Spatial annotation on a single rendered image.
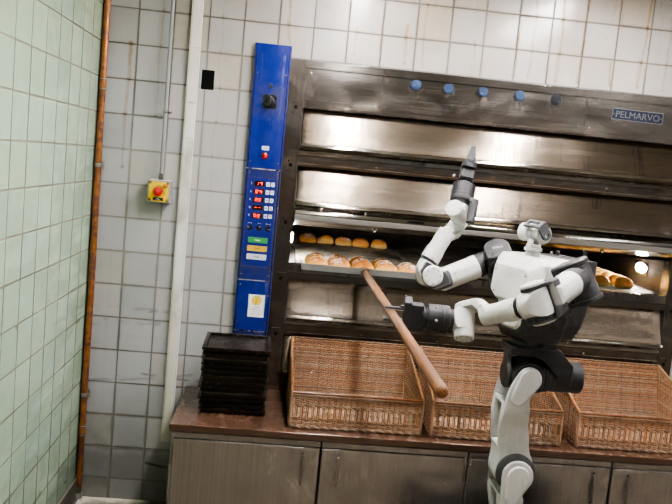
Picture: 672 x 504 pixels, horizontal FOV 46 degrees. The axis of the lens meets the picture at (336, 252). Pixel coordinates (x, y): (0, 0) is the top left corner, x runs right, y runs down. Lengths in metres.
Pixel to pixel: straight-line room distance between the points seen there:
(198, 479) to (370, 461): 0.69
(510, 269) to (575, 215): 1.07
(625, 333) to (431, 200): 1.13
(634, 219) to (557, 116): 0.61
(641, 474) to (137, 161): 2.54
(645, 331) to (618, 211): 0.59
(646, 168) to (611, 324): 0.75
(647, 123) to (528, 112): 0.57
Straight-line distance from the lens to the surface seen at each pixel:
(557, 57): 3.80
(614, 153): 3.89
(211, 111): 3.59
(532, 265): 2.73
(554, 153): 3.77
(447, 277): 2.91
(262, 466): 3.26
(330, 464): 3.27
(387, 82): 3.62
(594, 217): 3.85
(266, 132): 3.54
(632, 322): 4.01
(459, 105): 3.67
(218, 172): 3.58
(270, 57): 3.56
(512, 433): 2.93
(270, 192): 3.54
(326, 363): 3.63
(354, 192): 3.58
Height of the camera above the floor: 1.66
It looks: 7 degrees down
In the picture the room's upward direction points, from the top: 5 degrees clockwise
